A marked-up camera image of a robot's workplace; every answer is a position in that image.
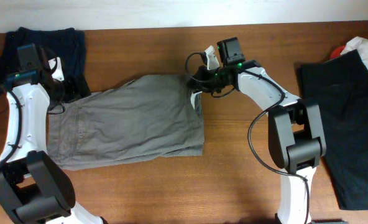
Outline grey shorts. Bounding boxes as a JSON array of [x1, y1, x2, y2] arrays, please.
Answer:
[[47, 75, 205, 170]]

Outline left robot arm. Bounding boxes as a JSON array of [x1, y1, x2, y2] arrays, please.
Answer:
[[0, 44, 106, 224]]

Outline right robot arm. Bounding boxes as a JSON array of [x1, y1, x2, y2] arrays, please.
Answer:
[[186, 37, 326, 224]]

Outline folded navy blue garment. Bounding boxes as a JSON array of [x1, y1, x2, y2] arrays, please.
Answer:
[[0, 27, 91, 103]]

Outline red cloth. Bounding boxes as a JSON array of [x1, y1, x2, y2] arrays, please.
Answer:
[[329, 45, 346, 60]]

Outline black trousers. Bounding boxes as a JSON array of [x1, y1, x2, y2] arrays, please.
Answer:
[[297, 50, 368, 210]]

